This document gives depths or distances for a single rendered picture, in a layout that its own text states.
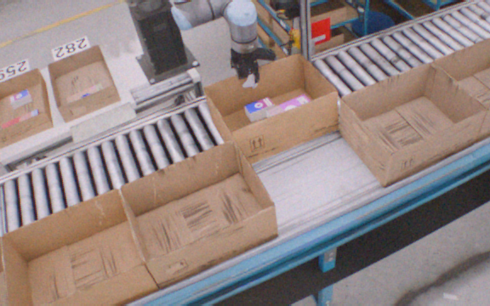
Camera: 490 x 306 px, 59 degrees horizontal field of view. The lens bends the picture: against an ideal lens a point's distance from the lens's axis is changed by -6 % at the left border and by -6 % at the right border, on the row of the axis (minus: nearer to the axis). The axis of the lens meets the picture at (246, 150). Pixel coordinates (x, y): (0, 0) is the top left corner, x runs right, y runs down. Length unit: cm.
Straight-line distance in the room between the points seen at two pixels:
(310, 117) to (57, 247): 95
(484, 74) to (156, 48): 143
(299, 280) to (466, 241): 116
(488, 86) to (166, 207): 131
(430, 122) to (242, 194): 73
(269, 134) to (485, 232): 146
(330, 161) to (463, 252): 113
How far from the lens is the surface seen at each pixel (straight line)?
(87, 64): 251
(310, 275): 166
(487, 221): 266
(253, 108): 173
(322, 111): 159
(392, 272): 238
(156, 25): 213
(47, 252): 162
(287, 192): 152
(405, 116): 176
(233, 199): 152
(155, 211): 155
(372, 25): 348
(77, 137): 213
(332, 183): 154
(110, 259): 151
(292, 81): 184
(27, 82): 254
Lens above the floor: 211
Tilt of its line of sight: 48 degrees down
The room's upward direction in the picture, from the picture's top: 10 degrees counter-clockwise
